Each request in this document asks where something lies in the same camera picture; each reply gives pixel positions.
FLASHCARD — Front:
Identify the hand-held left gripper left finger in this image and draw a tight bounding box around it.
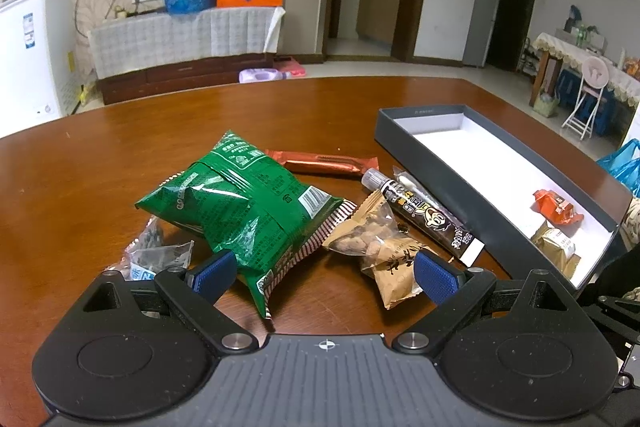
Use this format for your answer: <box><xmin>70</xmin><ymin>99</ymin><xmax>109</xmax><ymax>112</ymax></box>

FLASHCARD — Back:
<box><xmin>80</xmin><ymin>249</ymin><xmax>261</xmax><ymax>355</ymax></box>

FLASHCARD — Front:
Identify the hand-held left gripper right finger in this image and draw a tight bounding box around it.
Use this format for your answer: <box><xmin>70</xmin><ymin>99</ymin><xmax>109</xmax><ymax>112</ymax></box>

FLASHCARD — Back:
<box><xmin>392</xmin><ymin>251</ymin><xmax>578</xmax><ymax>355</ymax></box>

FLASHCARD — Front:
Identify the brown nut packet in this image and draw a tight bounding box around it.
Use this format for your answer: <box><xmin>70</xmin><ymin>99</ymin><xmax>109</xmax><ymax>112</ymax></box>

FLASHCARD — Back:
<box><xmin>321</xmin><ymin>189</ymin><xmax>431</xmax><ymax>310</ymax></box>

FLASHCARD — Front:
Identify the dark tube snack packet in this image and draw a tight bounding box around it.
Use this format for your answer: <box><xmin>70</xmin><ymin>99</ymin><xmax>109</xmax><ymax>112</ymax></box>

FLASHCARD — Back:
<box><xmin>361</xmin><ymin>167</ymin><xmax>487</xmax><ymax>267</ymax></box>

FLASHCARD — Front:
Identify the small tan snack packet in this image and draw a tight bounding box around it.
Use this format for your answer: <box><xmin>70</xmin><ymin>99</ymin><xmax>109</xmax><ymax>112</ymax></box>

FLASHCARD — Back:
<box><xmin>530</xmin><ymin>222</ymin><xmax>581</xmax><ymax>280</ymax></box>

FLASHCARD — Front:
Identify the clear packet with dark contents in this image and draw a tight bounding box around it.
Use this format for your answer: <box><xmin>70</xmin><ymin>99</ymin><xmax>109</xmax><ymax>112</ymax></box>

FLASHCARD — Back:
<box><xmin>105</xmin><ymin>216</ymin><xmax>195</xmax><ymax>283</ymax></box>

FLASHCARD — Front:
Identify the green snack bag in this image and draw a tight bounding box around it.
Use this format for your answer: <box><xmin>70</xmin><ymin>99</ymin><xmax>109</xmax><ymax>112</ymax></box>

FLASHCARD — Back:
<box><xmin>134</xmin><ymin>130</ymin><xmax>358</xmax><ymax>320</ymax></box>

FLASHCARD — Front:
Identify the small orange snack packet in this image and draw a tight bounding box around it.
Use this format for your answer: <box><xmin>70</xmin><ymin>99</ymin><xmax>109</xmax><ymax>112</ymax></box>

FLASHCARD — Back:
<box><xmin>531</xmin><ymin>188</ymin><xmax>585</xmax><ymax>226</ymax></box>

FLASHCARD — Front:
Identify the small white clear-wrapped snack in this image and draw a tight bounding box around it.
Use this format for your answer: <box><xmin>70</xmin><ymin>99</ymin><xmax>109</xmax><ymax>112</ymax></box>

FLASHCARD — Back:
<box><xmin>392</xmin><ymin>166</ymin><xmax>436</xmax><ymax>202</ymax></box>

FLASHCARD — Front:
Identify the grey box with white inside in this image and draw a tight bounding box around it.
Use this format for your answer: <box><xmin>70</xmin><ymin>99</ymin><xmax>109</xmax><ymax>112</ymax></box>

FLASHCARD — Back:
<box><xmin>375</xmin><ymin>104</ymin><xmax>621</xmax><ymax>293</ymax></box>

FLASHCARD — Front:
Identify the red-brown snack bar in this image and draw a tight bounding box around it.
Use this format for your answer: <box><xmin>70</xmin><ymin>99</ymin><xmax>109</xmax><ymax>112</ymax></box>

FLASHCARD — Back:
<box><xmin>264</xmin><ymin>148</ymin><xmax>381</xmax><ymax>178</ymax></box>

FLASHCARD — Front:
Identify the patterned beige cloth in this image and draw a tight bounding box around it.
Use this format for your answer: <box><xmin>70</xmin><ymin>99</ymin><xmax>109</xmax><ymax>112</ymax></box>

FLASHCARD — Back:
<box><xmin>620</xmin><ymin>198</ymin><xmax>640</xmax><ymax>250</ymax></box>

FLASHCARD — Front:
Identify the light blue plastic bag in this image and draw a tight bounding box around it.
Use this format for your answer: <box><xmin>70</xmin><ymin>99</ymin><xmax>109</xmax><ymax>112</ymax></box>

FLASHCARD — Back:
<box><xmin>595</xmin><ymin>139</ymin><xmax>640</xmax><ymax>198</ymax></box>

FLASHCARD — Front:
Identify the small green basket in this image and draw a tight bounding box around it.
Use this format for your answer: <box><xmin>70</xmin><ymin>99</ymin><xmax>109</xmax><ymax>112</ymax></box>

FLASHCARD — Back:
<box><xmin>533</xmin><ymin>92</ymin><xmax>560</xmax><ymax>118</ymax></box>

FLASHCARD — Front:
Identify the white folding chair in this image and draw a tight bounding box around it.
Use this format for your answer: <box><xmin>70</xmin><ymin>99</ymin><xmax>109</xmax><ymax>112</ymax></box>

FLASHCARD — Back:
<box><xmin>561</xmin><ymin>56</ymin><xmax>611</xmax><ymax>140</ymax></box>

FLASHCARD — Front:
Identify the dark wooden television cabinet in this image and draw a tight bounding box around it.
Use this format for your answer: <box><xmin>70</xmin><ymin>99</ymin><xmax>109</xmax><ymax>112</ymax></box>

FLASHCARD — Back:
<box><xmin>95</xmin><ymin>52</ymin><xmax>276</xmax><ymax>105</ymax></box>

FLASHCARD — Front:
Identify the purple detergent bottle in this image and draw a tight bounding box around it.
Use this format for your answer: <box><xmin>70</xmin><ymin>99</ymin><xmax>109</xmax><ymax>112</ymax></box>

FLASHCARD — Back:
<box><xmin>238</xmin><ymin>68</ymin><xmax>292</xmax><ymax>84</ymax></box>

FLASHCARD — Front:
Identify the pink plastic item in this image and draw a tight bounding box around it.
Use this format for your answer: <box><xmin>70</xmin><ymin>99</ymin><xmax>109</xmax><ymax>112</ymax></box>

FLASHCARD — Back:
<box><xmin>274</xmin><ymin>57</ymin><xmax>307</xmax><ymax>78</ymax></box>

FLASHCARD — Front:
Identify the side table with lace cloth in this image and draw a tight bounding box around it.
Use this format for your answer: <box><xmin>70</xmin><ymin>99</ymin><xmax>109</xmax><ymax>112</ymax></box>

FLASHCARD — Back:
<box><xmin>530</xmin><ymin>32</ymin><xmax>640</xmax><ymax>108</ymax></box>

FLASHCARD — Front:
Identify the white checked cabinet cloth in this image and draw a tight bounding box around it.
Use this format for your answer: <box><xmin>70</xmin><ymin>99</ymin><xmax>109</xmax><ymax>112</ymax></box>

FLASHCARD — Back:
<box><xmin>89</xmin><ymin>6</ymin><xmax>286</xmax><ymax>80</ymax></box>

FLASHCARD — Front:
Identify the wooden kitchen cabinet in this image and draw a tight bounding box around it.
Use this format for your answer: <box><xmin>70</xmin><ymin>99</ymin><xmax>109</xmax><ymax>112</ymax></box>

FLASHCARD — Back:
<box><xmin>357</xmin><ymin>0</ymin><xmax>403</xmax><ymax>45</ymax></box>

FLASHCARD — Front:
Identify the white chest freezer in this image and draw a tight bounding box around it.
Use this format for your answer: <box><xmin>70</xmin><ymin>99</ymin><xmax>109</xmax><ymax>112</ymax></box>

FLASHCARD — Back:
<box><xmin>0</xmin><ymin>0</ymin><xmax>81</xmax><ymax>140</ymax></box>

